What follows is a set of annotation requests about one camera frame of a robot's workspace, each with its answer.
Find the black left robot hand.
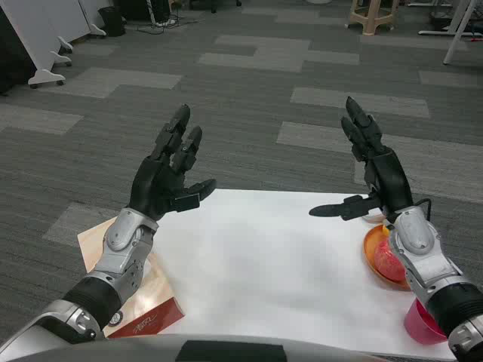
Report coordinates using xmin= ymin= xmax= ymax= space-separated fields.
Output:
xmin=127 ymin=103 xmax=217 ymax=223

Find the white computer mouse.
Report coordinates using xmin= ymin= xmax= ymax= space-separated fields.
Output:
xmin=361 ymin=210 xmax=386 ymax=224

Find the black partition screen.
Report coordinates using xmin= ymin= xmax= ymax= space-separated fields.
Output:
xmin=0 ymin=5 xmax=38 ymax=97

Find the orange round plate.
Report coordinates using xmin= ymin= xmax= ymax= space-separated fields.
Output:
xmin=363 ymin=224 xmax=412 ymax=292

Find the beige plastic stool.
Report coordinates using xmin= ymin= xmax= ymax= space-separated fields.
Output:
xmin=346 ymin=0 xmax=403 ymax=37

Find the silver robot chest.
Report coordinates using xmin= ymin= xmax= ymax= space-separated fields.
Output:
xmin=0 ymin=333 xmax=401 ymax=362

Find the white slanted desk leg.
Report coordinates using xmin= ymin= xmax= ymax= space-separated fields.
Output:
xmin=443 ymin=0 xmax=479 ymax=65

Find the red apple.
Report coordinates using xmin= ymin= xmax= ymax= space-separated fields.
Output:
xmin=373 ymin=239 xmax=408 ymax=282

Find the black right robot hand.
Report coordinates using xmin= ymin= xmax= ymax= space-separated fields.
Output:
xmin=308 ymin=96 xmax=415 ymax=223

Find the beige and red tissue box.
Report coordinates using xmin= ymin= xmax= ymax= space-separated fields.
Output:
xmin=77 ymin=216 xmax=186 ymax=339

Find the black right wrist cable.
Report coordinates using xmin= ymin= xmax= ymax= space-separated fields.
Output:
xmin=413 ymin=198 xmax=433 ymax=222

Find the white desk foot bar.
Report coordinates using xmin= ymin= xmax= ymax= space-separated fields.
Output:
xmin=418 ymin=28 xmax=483 ymax=38

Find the white partition panel on casters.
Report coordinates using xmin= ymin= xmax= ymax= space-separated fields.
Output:
xmin=0 ymin=0 xmax=67 ymax=91
xmin=35 ymin=0 xmax=73 ymax=68
xmin=77 ymin=0 xmax=108 ymax=38
xmin=48 ymin=0 xmax=75 ymax=54

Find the black trash bin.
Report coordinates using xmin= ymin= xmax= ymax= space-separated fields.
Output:
xmin=98 ymin=6 xmax=125 ymax=38

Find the pink plastic cup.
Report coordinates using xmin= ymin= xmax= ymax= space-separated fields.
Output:
xmin=403 ymin=299 xmax=450 ymax=345

